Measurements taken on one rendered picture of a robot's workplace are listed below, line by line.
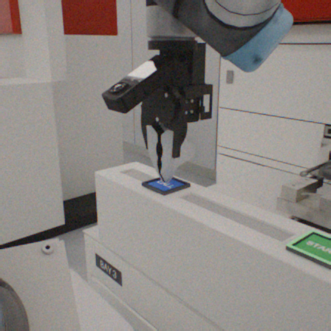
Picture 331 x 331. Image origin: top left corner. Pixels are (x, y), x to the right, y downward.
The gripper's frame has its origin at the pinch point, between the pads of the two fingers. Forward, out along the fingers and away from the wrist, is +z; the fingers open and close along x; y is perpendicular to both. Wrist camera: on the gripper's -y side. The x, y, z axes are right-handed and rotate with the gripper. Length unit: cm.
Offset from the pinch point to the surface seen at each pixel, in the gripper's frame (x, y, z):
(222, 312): -16.4, -3.9, 13.6
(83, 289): 2.8, -13.3, 16.1
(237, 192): 12.3, 35.4, 16.0
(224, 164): 36, 59, 19
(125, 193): 4.4, -3.9, 3.4
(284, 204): -5.4, 27.6, 11.1
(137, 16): 280, 208, -44
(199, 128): 190, 208, 54
